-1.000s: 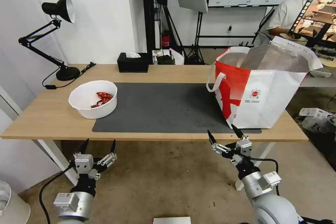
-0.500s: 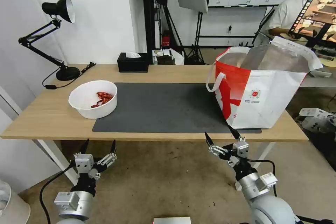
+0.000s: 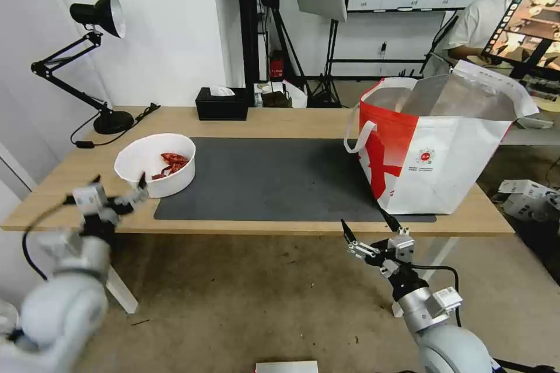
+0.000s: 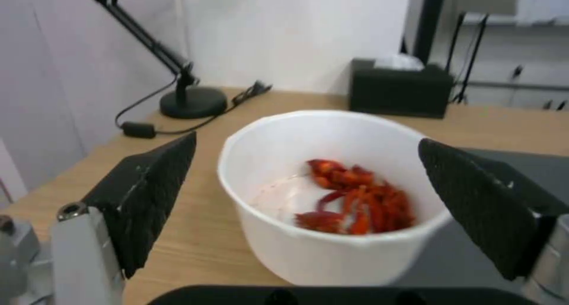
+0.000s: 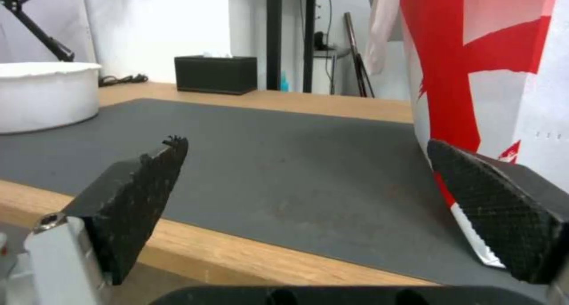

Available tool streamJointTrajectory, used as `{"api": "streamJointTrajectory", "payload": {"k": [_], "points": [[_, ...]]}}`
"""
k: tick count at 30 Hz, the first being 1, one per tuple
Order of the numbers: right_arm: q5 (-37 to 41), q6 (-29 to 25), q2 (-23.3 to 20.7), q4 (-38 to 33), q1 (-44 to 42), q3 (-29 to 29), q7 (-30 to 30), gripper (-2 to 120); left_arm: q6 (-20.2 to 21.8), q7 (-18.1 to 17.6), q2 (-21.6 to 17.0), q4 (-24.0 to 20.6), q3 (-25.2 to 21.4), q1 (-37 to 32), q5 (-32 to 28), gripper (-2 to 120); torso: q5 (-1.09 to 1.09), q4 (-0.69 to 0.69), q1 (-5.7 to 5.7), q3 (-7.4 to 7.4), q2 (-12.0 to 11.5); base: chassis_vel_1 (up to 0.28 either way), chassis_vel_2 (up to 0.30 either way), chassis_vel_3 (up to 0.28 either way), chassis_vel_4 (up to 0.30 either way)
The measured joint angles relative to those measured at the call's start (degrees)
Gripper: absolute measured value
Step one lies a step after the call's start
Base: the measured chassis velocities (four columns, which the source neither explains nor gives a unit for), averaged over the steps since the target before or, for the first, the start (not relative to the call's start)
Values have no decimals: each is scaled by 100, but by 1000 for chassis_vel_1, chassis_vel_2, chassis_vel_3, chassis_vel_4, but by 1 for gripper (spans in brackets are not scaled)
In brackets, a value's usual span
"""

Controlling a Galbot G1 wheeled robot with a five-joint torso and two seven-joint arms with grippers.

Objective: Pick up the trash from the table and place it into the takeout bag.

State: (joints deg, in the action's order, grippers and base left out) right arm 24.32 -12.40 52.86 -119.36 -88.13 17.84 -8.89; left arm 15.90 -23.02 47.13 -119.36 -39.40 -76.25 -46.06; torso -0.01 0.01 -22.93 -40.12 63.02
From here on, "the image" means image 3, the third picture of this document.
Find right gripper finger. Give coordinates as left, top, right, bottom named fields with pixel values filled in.
left=378, top=206, right=411, bottom=239
left=340, top=219, right=382, bottom=264

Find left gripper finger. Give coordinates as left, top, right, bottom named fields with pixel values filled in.
left=115, top=173, right=150, bottom=216
left=61, top=175, right=102, bottom=207

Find red white takeout bag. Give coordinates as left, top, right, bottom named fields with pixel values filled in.
left=344, top=59, right=540, bottom=216

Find white paper bowl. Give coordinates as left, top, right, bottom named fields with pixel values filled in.
left=114, top=133, right=197, bottom=199

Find white table leg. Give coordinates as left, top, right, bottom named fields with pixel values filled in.
left=104, top=265, right=139, bottom=315
left=421, top=236, right=461, bottom=283

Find black desk lamp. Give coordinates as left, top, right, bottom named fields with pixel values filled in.
left=30, top=0, right=136, bottom=136

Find dark grey desk mat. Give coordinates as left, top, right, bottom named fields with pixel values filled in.
left=153, top=136, right=439, bottom=223

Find black tissue box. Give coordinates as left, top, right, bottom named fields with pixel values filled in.
left=195, top=87, right=249, bottom=122

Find white cardboard boxes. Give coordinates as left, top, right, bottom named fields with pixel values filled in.
left=496, top=178, right=560, bottom=221

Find white robot front shell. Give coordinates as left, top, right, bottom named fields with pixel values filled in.
left=254, top=360, right=320, bottom=373

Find black light stand tripod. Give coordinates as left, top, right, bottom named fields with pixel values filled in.
left=279, top=10, right=347, bottom=109

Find red fire extinguisher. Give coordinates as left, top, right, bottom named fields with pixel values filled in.
left=269, top=50, right=286, bottom=82

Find black metal pillar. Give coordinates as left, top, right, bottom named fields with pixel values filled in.
left=236, top=0, right=282, bottom=108

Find person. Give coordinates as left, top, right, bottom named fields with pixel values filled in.
left=440, top=0, right=560, bottom=76

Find tilted computer monitor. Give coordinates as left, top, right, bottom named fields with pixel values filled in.
left=479, top=0, right=560, bottom=81

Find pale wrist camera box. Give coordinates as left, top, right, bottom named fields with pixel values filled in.
left=71, top=185, right=109, bottom=214
left=388, top=234, right=416, bottom=263

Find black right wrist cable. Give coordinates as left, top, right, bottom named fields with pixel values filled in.
left=411, top=263, right=463, bottom=328

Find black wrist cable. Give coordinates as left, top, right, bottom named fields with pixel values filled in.
left=411, top=263, right=463, bottom=328
left=22, top=198, right=78, bottom=282

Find black lamp power cable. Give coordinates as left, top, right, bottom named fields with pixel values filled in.
left=70, top=101, right=161, bottom=150

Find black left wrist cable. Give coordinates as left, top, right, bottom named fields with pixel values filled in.
left=22, top=198, right=78, bottom=282

